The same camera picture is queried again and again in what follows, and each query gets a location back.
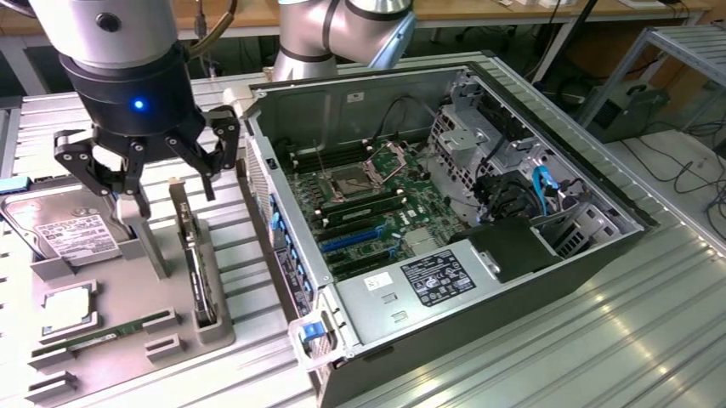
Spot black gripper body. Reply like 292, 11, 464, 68
58, 41, 208, 162

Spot thin metal locking lever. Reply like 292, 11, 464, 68
313, 137, 329, 175

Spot black RAM slot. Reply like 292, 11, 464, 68
286, 141, 371, 174

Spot silver hard disk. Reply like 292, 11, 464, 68
0, 188, 130, 268

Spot CPU socket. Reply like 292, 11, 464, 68
326, 163, 376, 200

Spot green RAM stick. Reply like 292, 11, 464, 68
29, 311, 172, 357
325, 199, 399, 225

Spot blue card retention clips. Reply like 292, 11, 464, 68
268, 207, 313, 299

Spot metal socket cover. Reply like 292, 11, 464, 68
360, 141, 411, 176

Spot blue expansion slot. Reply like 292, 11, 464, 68
318, 227, 381, 252

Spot grey parts rack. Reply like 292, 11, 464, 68
21, 186, 238, 405

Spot silver CPU chip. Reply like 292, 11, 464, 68
41, 290, 98, 332

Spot black expansion slot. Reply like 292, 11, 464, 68
329, 249, 399, 275

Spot green motherboard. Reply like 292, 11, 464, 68
281, 138, 475, 285

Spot metal disk bay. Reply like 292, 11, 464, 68
427, 103, 540, 172

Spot silver chipset heat sink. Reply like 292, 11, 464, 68
404, 230, 449, 257

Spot grey power supply with label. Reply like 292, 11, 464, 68
332, 246, 503, 346

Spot wooden desk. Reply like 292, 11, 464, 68
0, 0, 726, 33

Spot black plastic shroud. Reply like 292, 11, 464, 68
445, 218, 563, 285

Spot open black PC case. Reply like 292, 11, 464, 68
241, 59, 663, 408

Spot black box device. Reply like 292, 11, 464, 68
587, 83, 671, 145

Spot beige robot cable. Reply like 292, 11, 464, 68
188, 0, 240, 60

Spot graphics card with metal bracket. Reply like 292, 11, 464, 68
168, 177, 221, 329

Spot black wire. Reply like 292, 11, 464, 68
377, 95, 439, 142

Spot black cable bundle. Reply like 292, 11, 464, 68
472, 168, 540, 223

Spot blue wire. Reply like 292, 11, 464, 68
531, 164, 556, 218

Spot black floor cables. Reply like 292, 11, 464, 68
616, 122, 726, 214

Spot aluminium frame shelf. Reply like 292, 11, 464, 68
576, 24, 726, 138

